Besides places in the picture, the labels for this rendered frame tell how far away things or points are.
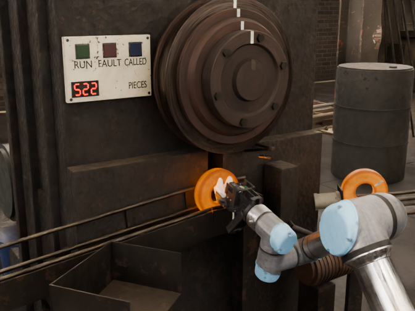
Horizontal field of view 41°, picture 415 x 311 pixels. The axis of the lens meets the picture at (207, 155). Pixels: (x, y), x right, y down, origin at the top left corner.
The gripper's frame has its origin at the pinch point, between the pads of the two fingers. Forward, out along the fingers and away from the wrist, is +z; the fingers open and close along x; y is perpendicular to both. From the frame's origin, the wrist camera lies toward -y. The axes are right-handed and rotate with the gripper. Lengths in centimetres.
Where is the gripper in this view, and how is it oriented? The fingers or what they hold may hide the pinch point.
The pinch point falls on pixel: (217, 186)
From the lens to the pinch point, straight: 178.9
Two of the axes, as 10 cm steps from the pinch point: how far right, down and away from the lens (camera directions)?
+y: 1.4, -8.8, -4.5
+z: -5.3, -4.5, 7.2
